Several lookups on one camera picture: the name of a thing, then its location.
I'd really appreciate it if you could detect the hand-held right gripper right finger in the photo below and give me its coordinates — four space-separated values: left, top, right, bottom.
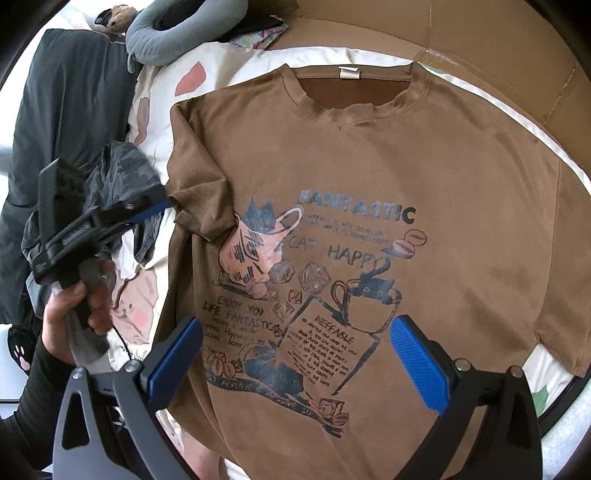
389 315 543 480

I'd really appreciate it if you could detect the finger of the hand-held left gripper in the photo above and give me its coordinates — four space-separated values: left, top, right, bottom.
99 193 170 226

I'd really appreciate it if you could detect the black paw print slipper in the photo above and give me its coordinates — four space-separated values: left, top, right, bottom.
4 323 35 374

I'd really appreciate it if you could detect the cream printed blanket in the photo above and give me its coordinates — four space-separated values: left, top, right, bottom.
108 30 591 480

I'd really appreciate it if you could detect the person's left hand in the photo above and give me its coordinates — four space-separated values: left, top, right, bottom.
41 261 116 358

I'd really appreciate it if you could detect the dark grey garment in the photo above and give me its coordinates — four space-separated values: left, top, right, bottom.
0 28 144 287

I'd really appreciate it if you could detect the black frame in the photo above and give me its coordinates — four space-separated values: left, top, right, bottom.
538 369 591 432

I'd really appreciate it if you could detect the grey camouflage garment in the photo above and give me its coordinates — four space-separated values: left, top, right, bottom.
21 141 169 278

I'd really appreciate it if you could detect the black cable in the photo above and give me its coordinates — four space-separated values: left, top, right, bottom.
108 323 137 365

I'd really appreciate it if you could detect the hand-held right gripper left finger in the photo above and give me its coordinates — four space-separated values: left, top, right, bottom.
53 316 206 480

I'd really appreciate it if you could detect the grey neck pillow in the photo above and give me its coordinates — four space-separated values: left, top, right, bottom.
124 0 296 75

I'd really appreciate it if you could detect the person's left forearm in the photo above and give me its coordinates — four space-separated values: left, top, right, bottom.
0 339 79 480

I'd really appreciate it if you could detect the brown plush toy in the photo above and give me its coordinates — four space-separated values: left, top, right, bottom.
95 4 139 35

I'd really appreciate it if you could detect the brown cardboard sheet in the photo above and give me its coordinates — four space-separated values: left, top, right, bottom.
272 0 591 185

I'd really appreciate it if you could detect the brown printed T-shirt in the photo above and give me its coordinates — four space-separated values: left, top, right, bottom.
159 60 591 480

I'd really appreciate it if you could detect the floral cloth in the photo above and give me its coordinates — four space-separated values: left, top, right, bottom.
231 23 289 49

